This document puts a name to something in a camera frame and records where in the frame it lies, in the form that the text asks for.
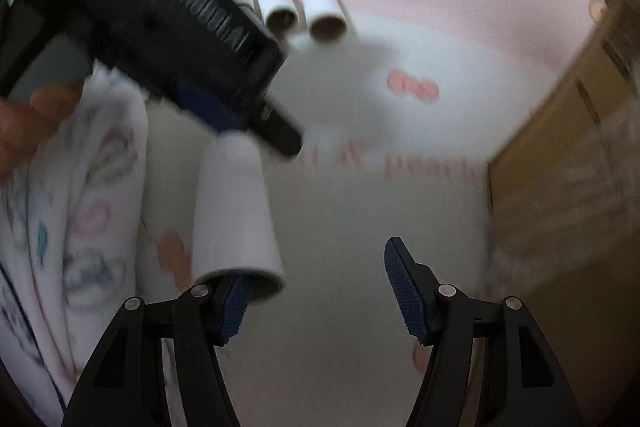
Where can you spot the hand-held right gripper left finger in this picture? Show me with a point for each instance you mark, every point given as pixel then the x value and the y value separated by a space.
pixel 232 312

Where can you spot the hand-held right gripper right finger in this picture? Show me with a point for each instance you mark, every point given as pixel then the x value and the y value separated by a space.
pixel 407 297

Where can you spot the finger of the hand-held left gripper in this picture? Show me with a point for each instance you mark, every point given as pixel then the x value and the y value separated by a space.
pixel 280 132
pixel 207 112

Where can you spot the brown cardboard box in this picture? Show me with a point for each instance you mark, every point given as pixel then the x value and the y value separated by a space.
pixel 560 132

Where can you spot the person's left hand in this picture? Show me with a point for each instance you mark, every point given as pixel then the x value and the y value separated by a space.
pixel 25 132

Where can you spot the pink cat printed blanket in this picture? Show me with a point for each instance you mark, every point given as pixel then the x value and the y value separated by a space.
pixel 375 72

